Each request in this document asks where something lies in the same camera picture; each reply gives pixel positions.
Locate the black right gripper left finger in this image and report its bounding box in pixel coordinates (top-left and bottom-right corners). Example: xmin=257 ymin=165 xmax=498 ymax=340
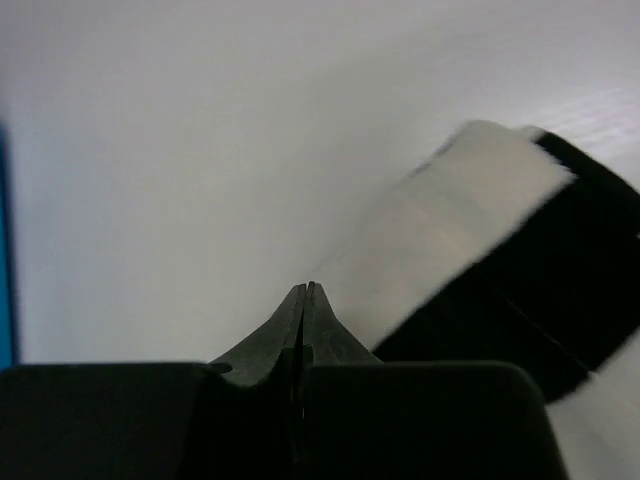
xmin=1 ymin=285 xmax=306 ymax=479

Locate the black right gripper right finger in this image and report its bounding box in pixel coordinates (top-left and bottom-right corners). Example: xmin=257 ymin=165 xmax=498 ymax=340
xmin=302 ymin=282 xmax=568 ymax=479

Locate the blue hard-shell suitcase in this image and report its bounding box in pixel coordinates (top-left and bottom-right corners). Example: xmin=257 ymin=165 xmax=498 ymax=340
xmin=1 ymin=124 xmax=20 ymax=370

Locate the black white striped garment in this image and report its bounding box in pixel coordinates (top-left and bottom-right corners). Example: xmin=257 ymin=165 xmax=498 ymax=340
xmin=319 ymin=118 xmax=640 ymax=480

